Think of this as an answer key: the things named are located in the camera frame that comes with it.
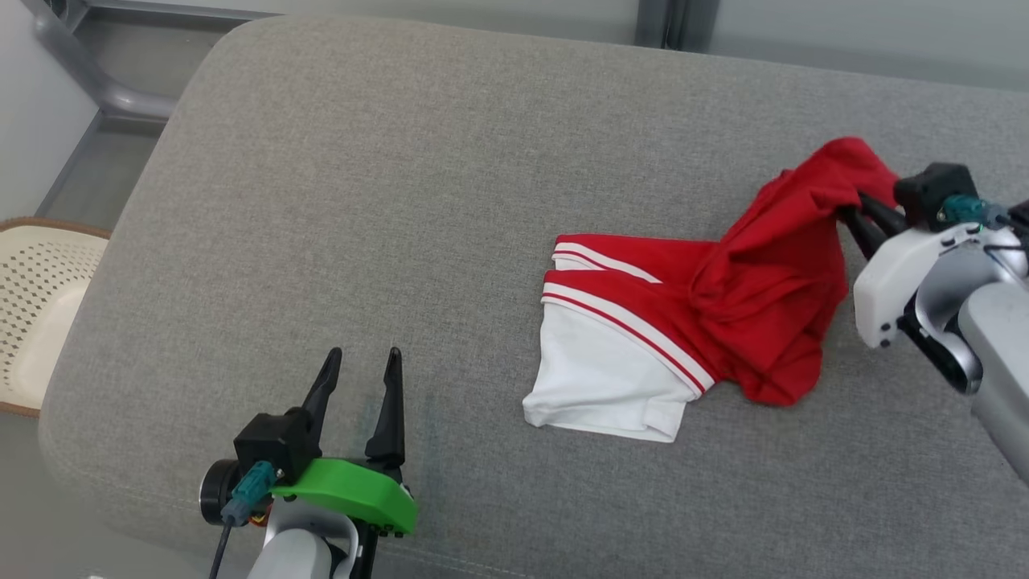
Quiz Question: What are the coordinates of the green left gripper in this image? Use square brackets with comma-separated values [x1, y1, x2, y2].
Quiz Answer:
[269, 347, 419, 538]

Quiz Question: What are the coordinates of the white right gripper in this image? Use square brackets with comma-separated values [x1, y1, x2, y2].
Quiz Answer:
[836, 191, 1029, 351]

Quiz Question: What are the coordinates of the red and white basketball jersey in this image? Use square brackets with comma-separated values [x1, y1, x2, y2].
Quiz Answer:
[523, 137, 900, 444]

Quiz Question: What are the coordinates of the grey fabric sofa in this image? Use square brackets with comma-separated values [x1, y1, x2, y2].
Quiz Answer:
[39, 14, 1029, 579]

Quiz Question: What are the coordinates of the beige perforated chair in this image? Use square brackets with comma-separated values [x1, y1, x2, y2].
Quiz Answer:
[0, 217, 113, 418]

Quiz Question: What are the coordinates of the right arm teal-plug black cable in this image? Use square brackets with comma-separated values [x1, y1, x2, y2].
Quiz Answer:
[941, 193, 1029, 242]

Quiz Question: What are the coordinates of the arm teal-plug black cable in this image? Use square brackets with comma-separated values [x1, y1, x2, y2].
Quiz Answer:
[941, 193, 1029, 242]
[209, 461, 279, 579]

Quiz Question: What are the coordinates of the left arm teal-plug black cable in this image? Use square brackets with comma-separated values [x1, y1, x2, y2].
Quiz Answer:
[209, 461, 279, 579]

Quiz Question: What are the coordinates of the grey partition post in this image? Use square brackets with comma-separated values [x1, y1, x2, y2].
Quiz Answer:
[635, 0, 721, 49]

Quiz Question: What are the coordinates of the grey metal frame leg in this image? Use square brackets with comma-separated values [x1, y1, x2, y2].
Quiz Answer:
[23, 0, 178, 123]

